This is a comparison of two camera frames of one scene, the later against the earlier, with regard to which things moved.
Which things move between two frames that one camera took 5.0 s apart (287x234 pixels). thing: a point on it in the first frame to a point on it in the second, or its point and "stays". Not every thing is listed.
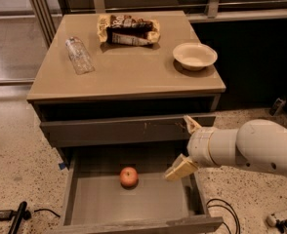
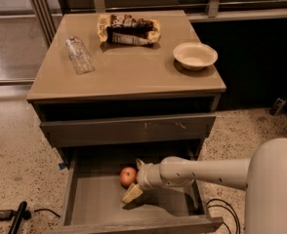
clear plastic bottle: x=78 y=56 stays
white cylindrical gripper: x=198 y=145 to x=145 y=176
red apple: x=129 y=177 stays
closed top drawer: x=164 y=128 stays
